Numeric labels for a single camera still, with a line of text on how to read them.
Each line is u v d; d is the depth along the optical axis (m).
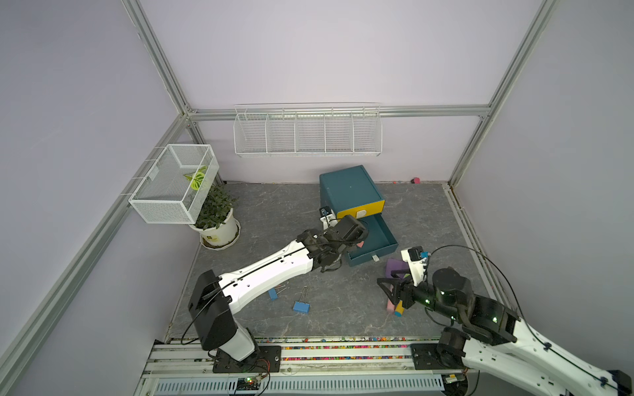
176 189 0.81
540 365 0.46
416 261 0.59
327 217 0.68
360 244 0.89
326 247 0.53
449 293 0.49
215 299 0.41
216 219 0.88
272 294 0.86
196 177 0.81
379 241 0.93
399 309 0.80
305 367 0.73
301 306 0.83
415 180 1.24
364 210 0.85
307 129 0.99
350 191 0.87
